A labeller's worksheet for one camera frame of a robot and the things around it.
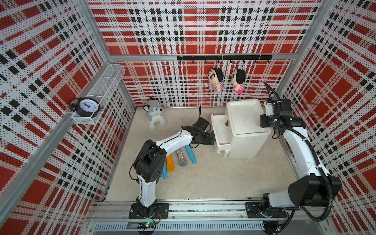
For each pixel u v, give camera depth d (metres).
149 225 0.70
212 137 0.83
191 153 0.93
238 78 0.93
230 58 0.89
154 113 0.98
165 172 0.85
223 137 0.91
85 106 0.64
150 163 0.49
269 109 0.72
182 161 0.88
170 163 0.88
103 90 0.80
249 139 0.76
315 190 0.40
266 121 0.71
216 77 0.91
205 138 0.82
